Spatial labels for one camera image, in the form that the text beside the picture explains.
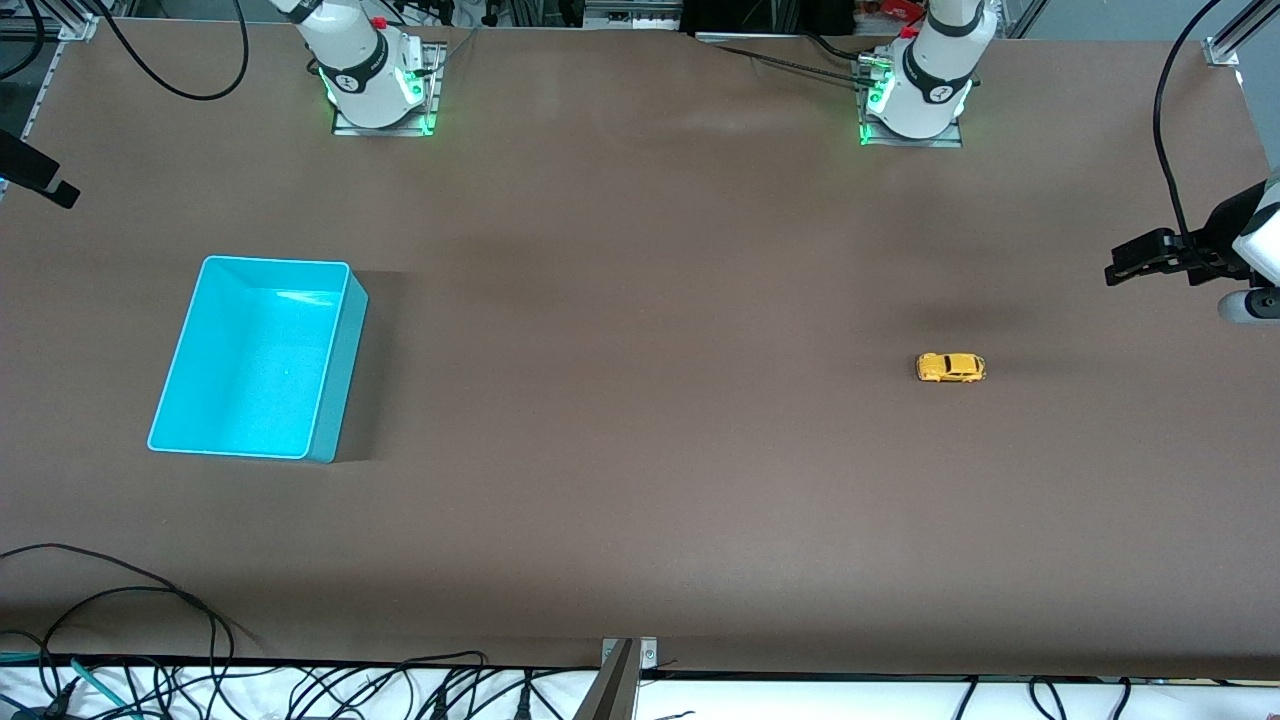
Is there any yellow beetle toy car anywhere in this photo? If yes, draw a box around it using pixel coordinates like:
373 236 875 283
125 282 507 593
916 352 987 384

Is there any turquoise plastic bin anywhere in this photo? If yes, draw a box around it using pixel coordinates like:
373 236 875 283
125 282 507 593
147 256 369 464

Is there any aluminium side rail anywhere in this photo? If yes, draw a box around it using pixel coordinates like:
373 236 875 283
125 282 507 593
0 72 54 201

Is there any aluminium frame profile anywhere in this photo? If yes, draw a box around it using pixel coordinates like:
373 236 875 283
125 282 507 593
0 0 103 41
584 0 733 31
1204 0 1280 67

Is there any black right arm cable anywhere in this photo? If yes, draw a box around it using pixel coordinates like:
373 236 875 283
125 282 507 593
94 0 249 101

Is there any long looping black cable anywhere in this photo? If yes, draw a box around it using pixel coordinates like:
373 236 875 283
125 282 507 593
0 543 237 701

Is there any black base power cable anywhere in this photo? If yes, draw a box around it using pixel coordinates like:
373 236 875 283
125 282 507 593
695 30 883 91

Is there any teal cable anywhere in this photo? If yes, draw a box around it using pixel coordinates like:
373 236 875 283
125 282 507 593
0 650 143 720

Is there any metal table edge bracket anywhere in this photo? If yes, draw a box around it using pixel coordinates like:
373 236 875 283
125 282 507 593
575 637 658 720

